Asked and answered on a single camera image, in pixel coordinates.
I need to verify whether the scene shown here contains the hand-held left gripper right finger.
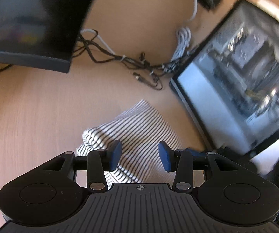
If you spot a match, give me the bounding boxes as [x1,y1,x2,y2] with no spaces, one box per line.
[158,140,240,193]

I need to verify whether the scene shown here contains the black cable bundle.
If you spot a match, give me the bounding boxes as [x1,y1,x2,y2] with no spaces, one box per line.
[77,29,179,91]

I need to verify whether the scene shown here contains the glass sided computer case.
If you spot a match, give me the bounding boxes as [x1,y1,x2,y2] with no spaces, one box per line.
[169,0,279,156]

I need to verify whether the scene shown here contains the white plug with thick cable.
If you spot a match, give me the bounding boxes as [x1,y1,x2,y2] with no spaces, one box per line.
[171,0,205,62]

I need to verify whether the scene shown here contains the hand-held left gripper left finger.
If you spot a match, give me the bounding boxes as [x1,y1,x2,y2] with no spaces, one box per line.
[41,139,123,193]

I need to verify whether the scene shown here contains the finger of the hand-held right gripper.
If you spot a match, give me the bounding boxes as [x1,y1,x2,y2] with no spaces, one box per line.
[185,148,207,159]

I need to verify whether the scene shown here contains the thin white cable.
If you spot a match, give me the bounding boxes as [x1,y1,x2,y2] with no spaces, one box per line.
[80,29,117,55]

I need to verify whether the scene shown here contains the curved computer monitor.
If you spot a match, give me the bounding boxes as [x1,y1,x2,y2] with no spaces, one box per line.
[0,0,106,74]

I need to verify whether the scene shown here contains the white black striped shirt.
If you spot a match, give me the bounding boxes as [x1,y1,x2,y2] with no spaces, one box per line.
[76,99,182,184]

